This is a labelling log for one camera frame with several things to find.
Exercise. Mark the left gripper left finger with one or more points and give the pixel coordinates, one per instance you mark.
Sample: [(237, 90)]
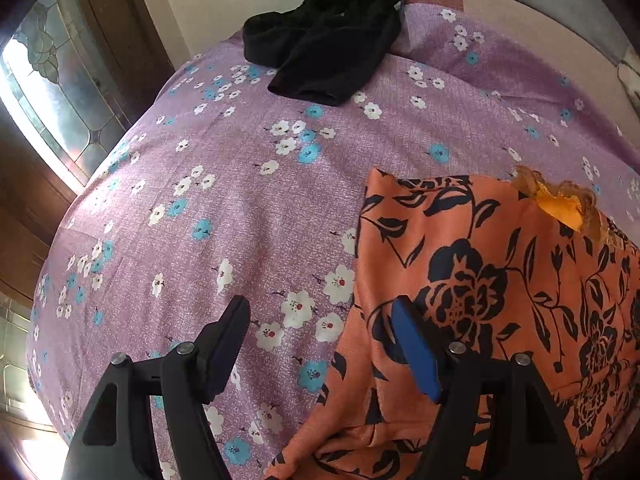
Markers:
[(115, 437)]

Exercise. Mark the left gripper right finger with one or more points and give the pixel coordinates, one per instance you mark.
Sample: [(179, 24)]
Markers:
[(527, 438)]

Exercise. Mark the orange black floral garment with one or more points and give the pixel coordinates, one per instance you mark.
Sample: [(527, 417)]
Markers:
[(497, 269)]

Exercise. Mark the purple floral bed sheet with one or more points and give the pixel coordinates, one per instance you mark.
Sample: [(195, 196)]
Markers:
[(223, 188)]

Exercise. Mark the stained glass window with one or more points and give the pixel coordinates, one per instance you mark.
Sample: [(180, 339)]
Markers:
[(58, 89)]

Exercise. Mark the pink mattress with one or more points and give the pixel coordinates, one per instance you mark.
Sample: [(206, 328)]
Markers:
[(561, 48)]

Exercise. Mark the black cloth garment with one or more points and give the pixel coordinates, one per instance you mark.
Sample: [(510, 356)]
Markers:
[(324, 50)]

